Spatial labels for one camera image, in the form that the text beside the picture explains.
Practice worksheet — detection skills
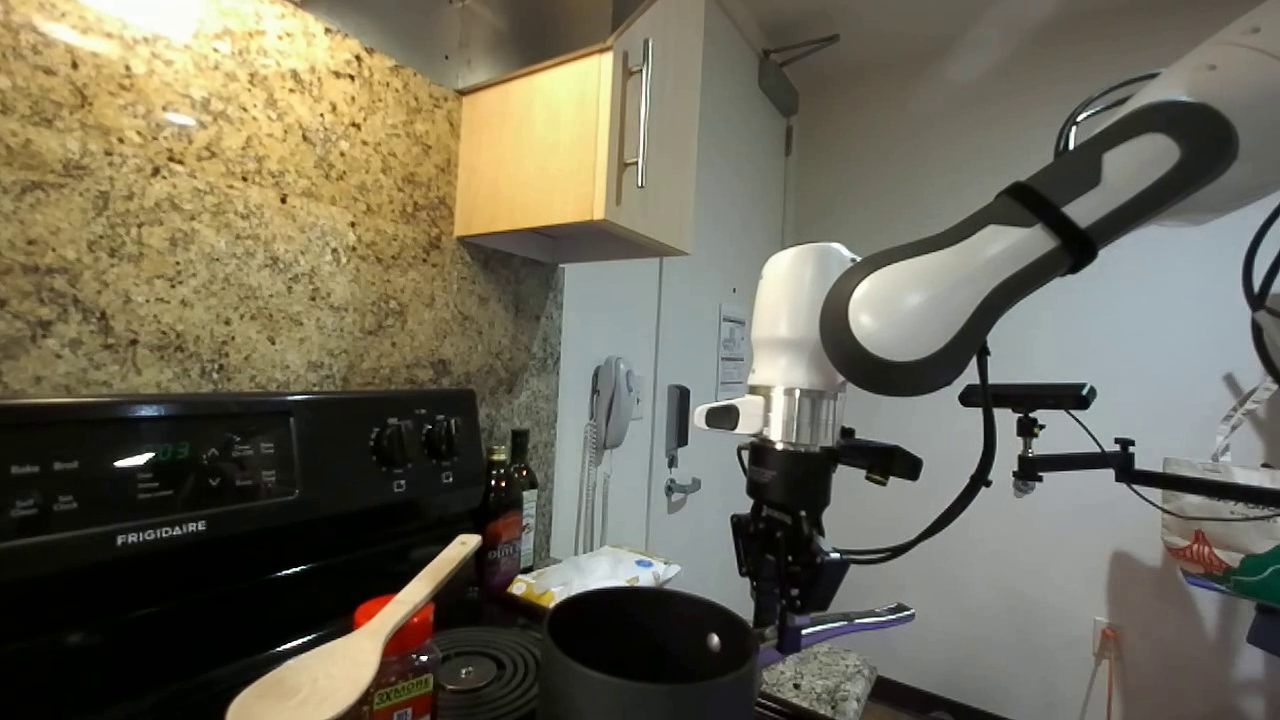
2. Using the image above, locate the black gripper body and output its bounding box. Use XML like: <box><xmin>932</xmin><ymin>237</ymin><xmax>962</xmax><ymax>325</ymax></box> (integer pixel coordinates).
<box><xmin>733</xmin><ymin>439</ymin><xmax>846</xmax><ymax>598</ymax></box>

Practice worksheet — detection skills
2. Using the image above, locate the dark grey cooking pot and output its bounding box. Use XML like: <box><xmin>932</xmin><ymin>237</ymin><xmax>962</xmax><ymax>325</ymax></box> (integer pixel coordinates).
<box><xmin>534</xmin><ymin>587</ymin><xmax>876</xmax><ymax>720</ymax></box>

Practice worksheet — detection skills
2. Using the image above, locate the wooden spoon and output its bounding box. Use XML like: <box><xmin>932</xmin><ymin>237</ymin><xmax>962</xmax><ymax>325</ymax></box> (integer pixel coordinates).
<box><xmin>225</xmin><ymin>530</ymin><xmax>479</xmax><ymax>720</ymax></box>

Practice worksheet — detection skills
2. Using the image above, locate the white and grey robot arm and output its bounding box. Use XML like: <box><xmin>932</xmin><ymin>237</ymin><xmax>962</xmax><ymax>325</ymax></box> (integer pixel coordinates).
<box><xmin>696</xmin><ymin>0</ymin><xmax>1280</xmax><ymax>638</ymax></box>

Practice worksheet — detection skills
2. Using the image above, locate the white plastic bag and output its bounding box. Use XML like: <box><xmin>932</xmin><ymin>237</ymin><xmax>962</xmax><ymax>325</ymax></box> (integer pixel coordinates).
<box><xmin>508</xmin><ymin>549</ymin><xmax>681</xmax><ymax>611</ymax></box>

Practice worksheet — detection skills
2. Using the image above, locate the dark olive oil bottle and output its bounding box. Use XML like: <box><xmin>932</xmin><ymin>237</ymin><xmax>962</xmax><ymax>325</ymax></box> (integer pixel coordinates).
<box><xmin>512</xmin><ymin>429</ymin><xmax>541</xmax><ymax>571</ymax></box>

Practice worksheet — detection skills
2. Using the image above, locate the dark vinegar bottle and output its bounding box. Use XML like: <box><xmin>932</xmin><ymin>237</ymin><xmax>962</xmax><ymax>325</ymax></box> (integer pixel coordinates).
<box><xmin>483</xmin><ymin>456</ymin><xmax>522</xmax><ymax>593</ymax></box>

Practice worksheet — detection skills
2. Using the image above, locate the red capped spice jar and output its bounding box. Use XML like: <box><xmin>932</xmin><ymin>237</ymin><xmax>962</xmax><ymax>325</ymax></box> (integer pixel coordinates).
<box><xmin>343</xmin><ymin>602</ymin><xmax>441</xmax><ymax>720</ymax></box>

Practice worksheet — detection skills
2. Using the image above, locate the wooden upper cabinet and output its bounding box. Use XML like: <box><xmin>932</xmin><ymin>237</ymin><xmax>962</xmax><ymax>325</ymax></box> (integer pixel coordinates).
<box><xmin>454</xmin><ymin>0</ymin><xmax>762</xmax><ymax>263</ymax></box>

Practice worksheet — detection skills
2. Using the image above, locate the black electric stove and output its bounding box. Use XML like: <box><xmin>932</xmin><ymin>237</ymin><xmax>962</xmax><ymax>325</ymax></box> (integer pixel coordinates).
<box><xmin>0</xmin><ymin>389</ymin><xmax>483</xmax><ymax>720</ymax></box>

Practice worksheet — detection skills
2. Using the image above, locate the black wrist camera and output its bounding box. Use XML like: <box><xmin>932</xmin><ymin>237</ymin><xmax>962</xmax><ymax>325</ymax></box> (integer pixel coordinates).
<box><xmin>831</xmin><ymin>439</ymin><xmax>923</xmax><ymax>483</ymax></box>

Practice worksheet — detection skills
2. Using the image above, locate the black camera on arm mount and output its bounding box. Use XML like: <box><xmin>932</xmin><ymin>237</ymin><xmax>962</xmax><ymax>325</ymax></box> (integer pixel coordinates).
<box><xmin>954</xmin><ymin>379</ymin><xmax>1280</xmax><ymax>512</ymax></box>

